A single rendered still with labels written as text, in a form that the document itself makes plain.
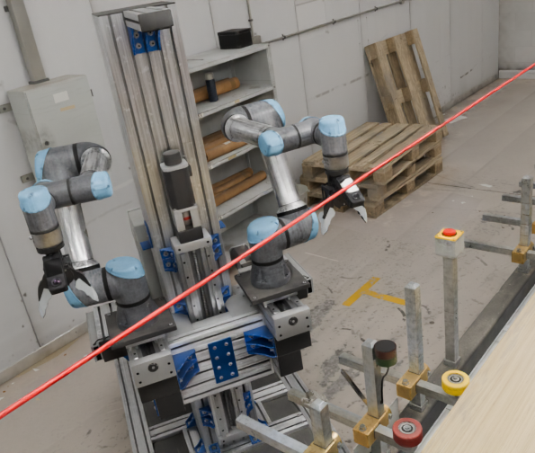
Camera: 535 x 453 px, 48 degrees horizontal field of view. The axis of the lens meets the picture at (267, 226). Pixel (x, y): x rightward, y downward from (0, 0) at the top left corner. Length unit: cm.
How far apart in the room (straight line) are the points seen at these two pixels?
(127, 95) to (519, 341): 149
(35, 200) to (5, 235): 223
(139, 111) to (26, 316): 223
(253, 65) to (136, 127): 265
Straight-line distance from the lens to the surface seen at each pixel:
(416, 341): 193
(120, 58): 202
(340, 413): 187
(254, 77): 465
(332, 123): 173
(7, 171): 377
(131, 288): 203
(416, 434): 173
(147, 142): 207
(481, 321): 252
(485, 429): 177
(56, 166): 205
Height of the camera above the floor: 212
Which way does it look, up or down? 24 degrees down
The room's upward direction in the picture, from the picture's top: 9 degrees counter-clockwise
